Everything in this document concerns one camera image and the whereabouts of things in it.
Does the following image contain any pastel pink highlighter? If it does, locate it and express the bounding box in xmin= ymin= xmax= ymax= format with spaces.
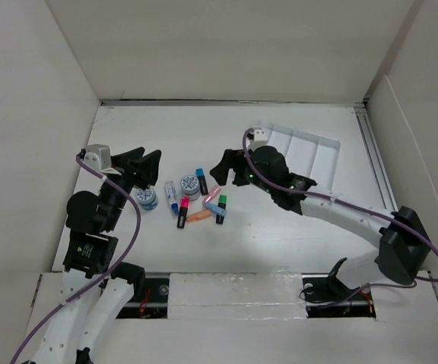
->
xmin=202 ymin=185 xmax=221 ymax=206

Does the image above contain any pink cap black highlighter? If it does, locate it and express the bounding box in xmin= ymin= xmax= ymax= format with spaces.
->
xmin=177 ymin=198 xmax=189 ymax=229

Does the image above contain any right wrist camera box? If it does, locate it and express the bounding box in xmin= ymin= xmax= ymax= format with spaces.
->
xmin=246 ymin=127 xmax=269 ymax=149

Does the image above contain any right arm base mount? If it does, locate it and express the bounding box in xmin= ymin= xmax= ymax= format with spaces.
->
xmin=299 ymin=258 xmax=375 ymax=319

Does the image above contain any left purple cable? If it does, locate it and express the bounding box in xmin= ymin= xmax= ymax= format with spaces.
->
xmin=9 ymin=153 xmax=142 ymax=364

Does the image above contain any white organizer tray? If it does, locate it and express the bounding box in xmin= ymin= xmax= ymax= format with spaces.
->
xmin=252 ymin=123 xmax=341 ymax=190

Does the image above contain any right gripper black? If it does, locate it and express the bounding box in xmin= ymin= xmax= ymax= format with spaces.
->
xmin=210 ymin=148 xmax=275 ymax=194

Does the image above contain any aluminium rail right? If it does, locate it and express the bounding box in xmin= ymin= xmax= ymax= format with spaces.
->
xmin=354 ymin=103 xmax=399 ymax=211

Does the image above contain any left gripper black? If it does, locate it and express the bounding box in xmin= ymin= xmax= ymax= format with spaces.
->
xmin=101 ymin=146 xmax=161 ymax=229

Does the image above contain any purple cable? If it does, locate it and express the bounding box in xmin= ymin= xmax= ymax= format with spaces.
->
xmin=9 ymin=153 xmax=142 ymax=364
xmin=242 ymin=130 xmax=438 ymax=304

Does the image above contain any white blue glue tube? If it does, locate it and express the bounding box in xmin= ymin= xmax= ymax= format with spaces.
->
xmin=164 ymin=180 xmax=179 ymax=216

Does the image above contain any blue jar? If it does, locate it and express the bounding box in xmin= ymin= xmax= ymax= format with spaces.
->
xmin=180 ymin=174 xmax=201 ymax=201
xmin=136 ymin=187 xmax=158 ymax=211

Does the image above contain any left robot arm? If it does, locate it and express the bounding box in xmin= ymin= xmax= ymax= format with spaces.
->
xmin=30 ymin=144 xmax=161 ymax=363

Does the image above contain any pastel blue highlighter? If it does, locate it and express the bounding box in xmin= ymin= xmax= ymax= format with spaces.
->
xmin=203 ymin=202 xmax=226 ymax=217

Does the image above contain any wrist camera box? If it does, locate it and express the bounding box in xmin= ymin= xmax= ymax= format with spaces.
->
xmin=246 ymin=127 xmax=269 ymax=149
xmin=83 ymin=144 xmax=112 ymax=171

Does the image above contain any green cap black highlighter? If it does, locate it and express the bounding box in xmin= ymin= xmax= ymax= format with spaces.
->
xmin=215 ymin=194 xmax=227 ymax=224

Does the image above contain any pastel orange highlighter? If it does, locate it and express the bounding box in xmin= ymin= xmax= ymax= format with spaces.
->
xmin=186 ymin=209 xmax=212 ymax=223

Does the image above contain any blue cap black highlighter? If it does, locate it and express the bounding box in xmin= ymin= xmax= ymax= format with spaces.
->
xmin=196 ymin=168 xmax=208 ymax=196

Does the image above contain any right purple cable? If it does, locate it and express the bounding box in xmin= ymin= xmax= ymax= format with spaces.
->
xmin=242 ymin=130 xmax=438 ymax=304

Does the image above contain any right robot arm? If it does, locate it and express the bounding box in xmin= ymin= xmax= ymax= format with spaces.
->
xmin=210 ymin=146 xmax=431 ymax=299

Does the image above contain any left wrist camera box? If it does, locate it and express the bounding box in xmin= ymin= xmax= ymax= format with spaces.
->
xmin=83 ymin=144 xmax=112 ymax=171

